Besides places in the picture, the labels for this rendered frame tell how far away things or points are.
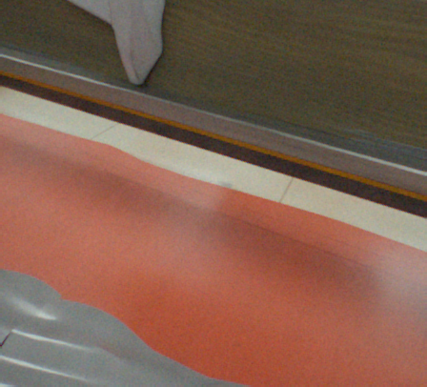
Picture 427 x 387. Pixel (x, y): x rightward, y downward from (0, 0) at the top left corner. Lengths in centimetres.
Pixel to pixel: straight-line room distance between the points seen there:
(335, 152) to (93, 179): 18
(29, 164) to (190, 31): 17
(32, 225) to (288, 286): 15
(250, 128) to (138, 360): 11
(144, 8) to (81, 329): 14
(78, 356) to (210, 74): 14
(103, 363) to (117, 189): 13
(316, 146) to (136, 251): 12
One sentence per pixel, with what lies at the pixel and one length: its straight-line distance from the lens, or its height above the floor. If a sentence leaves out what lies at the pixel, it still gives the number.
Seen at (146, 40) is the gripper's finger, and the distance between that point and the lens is 20.
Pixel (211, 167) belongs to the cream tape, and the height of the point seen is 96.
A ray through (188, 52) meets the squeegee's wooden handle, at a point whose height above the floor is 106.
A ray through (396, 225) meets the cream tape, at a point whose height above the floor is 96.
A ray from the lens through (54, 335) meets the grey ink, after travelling 19.
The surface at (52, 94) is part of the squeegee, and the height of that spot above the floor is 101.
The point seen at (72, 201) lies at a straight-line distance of 27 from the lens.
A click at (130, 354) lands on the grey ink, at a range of 19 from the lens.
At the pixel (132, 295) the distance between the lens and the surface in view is 21.
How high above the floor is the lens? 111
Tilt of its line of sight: 31 degrees down
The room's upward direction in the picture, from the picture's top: 7 degrees clockwise
